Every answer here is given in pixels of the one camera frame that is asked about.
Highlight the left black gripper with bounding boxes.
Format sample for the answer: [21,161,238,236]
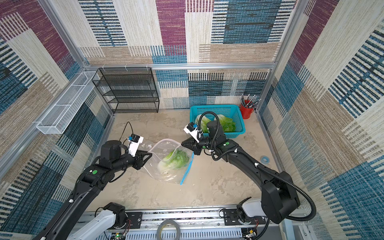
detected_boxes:
[112,149,153,174]

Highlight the clear blue-zip bag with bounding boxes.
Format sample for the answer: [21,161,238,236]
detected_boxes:
[139,139,195,185]

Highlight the chinese cabbage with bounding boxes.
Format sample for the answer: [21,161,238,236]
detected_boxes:
[218,115,236,133]
[195,115,211,133]

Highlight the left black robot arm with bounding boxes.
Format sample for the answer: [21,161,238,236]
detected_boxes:
[34,140,153,240]

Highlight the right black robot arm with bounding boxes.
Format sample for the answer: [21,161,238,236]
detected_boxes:
[182,111,317,224]

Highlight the teal plastic basket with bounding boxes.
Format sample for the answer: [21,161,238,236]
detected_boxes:
[190,105,246,139]

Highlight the red utensil cup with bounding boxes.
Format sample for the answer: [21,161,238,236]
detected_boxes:
[239,100,254,120]

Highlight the metal utensils in cup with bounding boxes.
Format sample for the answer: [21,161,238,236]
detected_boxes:
[240,95,260,110]

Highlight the blue tape roll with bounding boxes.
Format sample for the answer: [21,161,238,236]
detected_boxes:
[260,156,270,165]

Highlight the grey tape roll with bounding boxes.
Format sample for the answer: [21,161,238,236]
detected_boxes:
[156,220,181,240]

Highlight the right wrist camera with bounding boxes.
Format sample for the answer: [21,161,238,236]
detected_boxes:
[184,122,203,143]

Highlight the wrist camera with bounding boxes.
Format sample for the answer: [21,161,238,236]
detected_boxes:
[128,134,144,157]
[184,122,203,143]

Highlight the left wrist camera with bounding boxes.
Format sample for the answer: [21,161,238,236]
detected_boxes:
[128,134,144,157]

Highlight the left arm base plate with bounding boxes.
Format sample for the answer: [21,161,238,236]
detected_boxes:
[108,212,143,230]

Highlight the black wire shelf rack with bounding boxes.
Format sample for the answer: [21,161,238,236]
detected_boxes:
[92,67,160,114]

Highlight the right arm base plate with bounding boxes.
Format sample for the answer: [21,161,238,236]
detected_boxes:
[219,208,266,226]

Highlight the white mesh wall basket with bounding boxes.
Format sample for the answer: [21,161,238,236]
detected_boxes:
[37,72,96,135]

